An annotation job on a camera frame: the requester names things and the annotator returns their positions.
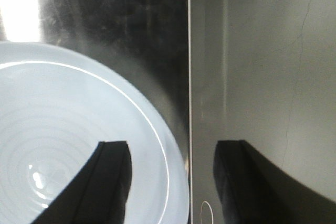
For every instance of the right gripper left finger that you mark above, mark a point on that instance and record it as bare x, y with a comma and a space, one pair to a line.
99, 192

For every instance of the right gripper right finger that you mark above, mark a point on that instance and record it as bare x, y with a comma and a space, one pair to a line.
251, 189

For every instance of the light blue plate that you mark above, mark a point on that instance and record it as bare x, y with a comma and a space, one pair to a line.
56, 106

